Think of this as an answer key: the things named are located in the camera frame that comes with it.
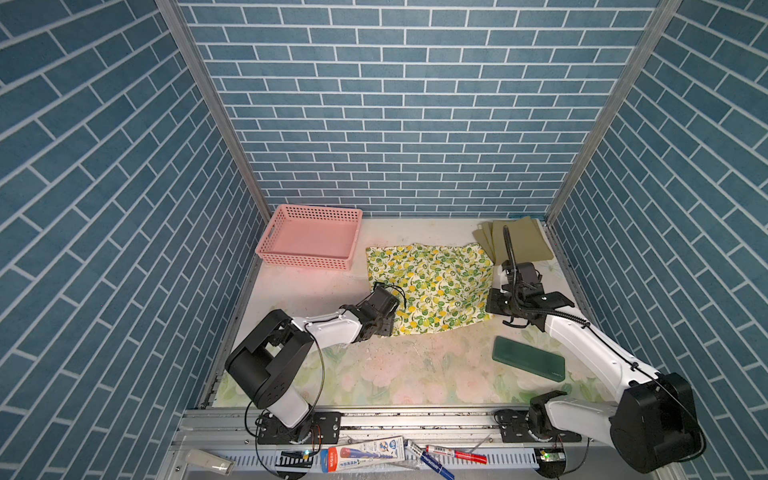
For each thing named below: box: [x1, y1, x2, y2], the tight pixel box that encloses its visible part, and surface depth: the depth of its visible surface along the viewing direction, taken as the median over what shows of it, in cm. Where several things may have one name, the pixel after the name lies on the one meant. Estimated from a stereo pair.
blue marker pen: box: [404, 439, 455, 480], surface depth 70 cm
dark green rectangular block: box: [492, 335, 566, 382], surface depth 86 cm
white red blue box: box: [320, 436, 406, 473], surface depth 71 cm
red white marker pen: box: [425, 445, 488, 465], surface depth 71 cm
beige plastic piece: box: [185, 448, 236, 476], surface depth 68 cm
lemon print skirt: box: [366, 243, 495, 335], surface depth 103 cm
